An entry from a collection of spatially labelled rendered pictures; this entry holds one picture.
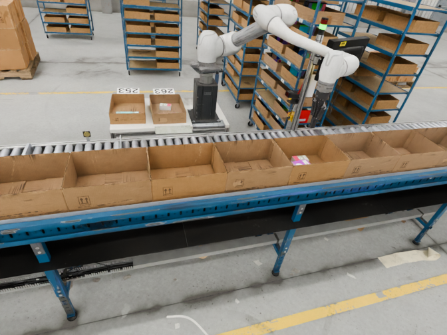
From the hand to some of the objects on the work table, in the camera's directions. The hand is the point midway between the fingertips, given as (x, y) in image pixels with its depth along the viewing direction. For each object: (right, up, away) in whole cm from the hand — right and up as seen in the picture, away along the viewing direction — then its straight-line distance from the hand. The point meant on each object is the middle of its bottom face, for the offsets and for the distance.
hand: (313, 122), depth 169 cm
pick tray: (-138, +20, +77) cm, 159 cm away
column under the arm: (-73, +20, +88) cm, 116 cm away
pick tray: (-105, +22, +84) cm, 137 cm away
